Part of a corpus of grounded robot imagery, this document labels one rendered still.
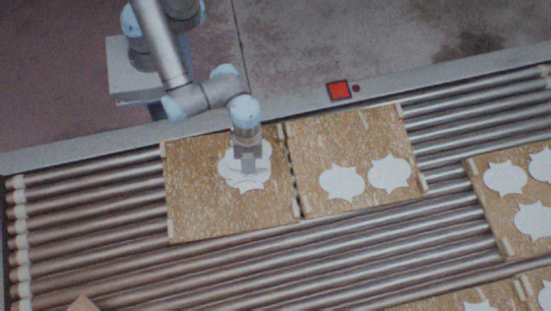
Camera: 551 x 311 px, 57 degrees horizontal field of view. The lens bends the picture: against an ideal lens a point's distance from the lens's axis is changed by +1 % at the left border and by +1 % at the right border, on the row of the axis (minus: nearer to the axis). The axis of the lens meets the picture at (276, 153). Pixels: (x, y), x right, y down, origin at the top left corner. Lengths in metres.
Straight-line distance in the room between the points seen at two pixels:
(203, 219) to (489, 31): 2.31
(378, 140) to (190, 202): 0.66
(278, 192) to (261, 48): 1.52
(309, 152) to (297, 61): 1.35
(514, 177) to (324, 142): 0.63
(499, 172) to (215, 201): 0.93
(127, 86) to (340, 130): 0.75
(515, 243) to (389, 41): 1.70
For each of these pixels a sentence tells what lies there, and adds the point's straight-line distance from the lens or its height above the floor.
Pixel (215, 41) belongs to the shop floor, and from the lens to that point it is 3.04.
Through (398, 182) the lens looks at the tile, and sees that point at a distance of 1.68.
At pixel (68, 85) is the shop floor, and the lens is 3.06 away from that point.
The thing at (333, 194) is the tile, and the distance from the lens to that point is 1.63.
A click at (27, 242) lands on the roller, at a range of 1.75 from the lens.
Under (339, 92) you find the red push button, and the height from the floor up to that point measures 0.93.
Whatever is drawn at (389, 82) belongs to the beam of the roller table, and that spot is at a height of 0.92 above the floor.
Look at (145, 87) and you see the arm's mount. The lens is 1.80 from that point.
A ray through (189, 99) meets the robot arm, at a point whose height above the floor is 1.35.
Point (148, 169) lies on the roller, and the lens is 1.71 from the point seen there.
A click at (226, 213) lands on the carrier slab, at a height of 0.94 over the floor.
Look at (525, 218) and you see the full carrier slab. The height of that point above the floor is 0.95.
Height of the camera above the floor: 2.47
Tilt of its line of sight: 67 degrees down
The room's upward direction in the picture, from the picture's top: 5 degrees clockwise
